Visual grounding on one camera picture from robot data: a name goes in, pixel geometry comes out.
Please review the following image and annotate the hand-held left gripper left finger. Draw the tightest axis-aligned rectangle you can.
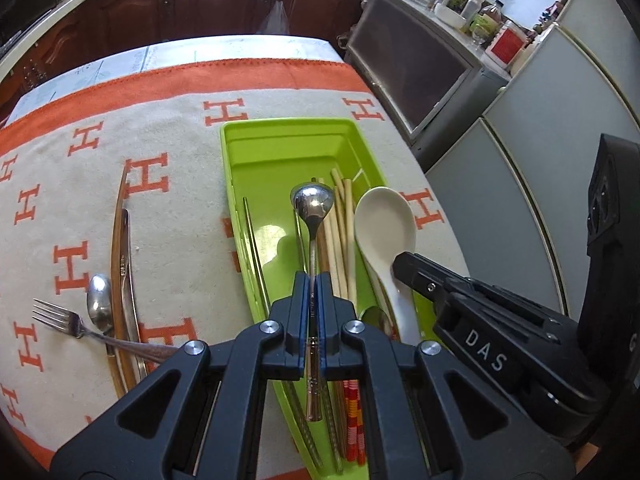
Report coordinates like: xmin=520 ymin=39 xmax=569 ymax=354
xmin=50 ymin=271 xmax=315 ymax=480

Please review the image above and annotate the silver metal fork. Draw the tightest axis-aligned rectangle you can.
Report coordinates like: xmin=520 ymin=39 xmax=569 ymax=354
xmin=32 ymin=298 xmax=181 ymax=363

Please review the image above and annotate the orange and white printed blanket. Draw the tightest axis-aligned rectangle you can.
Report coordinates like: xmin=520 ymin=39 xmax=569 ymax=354
xmin=0 ymin=59 xmax=471 ymax=461

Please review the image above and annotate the white ceramic soup spoon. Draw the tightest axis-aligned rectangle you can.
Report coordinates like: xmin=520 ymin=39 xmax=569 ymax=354
xmin=353 ymin=186 xmax=425 ymax=347

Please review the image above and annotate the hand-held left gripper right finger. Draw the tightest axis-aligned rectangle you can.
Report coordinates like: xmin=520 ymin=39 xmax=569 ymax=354
xmin=315 ymin=272 xmax=576 ymax=480

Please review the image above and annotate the small metal teaspoon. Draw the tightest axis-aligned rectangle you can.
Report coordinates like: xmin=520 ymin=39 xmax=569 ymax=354
xmin=86 ymin=273 xmax=116 ymax=341

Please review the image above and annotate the grey panelled refrigerator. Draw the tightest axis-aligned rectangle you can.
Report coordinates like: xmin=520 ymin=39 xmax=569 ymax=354
xmin=422 ymin=0 xmax=640 ymax=321

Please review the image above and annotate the grey cabinet with dark door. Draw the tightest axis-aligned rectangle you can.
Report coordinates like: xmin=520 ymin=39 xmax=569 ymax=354
xmin=345 ymin=0 xmax=511 ymax=158

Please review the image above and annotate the white bowl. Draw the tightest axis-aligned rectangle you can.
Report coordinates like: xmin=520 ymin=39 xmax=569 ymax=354
xmin=434 ymin=2 xmax=468 ymax=28

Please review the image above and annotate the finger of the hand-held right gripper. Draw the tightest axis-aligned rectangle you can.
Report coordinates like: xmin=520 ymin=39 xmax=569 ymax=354
xmin=391 ymin=252 xmax=562 ymax=342

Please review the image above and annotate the green plastic utensil tray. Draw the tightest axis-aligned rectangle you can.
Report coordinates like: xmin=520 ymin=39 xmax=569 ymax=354
xmin=219 ymin=117 xmax=418 ymax=480

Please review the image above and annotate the round spoon with gold handle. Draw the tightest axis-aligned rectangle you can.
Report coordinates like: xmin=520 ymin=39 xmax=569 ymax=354
xmin=290 ymin=183 xmax=337 ymax=422

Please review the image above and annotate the green label bottle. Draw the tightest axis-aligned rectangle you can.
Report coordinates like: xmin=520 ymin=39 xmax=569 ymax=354
xmin=467 ymin=2 xmax=506 ymax=41

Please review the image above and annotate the red label container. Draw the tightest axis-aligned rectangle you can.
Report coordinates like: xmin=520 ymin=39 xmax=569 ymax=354
xmin=487 ymin=22 xmax=526 ymax=66

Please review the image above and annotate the large metal spoon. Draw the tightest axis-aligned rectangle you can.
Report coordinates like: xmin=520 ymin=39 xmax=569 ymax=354
xmin=359 ymin=306 xmax=398 ymax=343

